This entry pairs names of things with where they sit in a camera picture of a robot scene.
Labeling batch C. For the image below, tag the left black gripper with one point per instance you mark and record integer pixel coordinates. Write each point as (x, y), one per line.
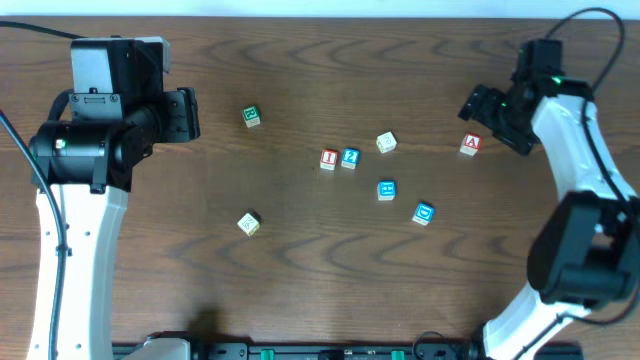
(181, 115)

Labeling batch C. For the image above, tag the green letter block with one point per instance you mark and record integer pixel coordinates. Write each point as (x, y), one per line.
(251, 116)

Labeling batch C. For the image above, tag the black mounting rail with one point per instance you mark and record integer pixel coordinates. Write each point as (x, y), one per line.
(429, 346)

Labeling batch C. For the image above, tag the red letter A block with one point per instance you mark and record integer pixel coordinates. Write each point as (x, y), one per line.
(470, 144)

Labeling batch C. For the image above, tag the red letter I block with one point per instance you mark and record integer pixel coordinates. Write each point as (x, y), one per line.
(328, 159)

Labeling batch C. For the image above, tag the cream block with K drawing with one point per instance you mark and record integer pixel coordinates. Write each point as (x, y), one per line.
(249, 223)

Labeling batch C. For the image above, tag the blue number 2 block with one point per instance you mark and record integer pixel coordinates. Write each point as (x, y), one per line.
(350, 158)

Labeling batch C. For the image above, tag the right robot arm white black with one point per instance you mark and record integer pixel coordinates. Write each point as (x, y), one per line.
(587, 254)

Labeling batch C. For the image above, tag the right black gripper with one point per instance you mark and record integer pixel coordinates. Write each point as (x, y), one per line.
(480, 104)

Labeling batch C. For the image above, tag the blue letter D block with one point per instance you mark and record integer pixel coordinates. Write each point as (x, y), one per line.
(423, 214)

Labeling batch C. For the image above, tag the cream wooden block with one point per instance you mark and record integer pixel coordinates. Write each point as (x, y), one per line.
(386, 142)

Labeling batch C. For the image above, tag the blue letter H block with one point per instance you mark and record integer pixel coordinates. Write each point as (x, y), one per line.
(386, 190)

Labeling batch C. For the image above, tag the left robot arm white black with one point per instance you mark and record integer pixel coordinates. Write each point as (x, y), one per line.
(85, 152)

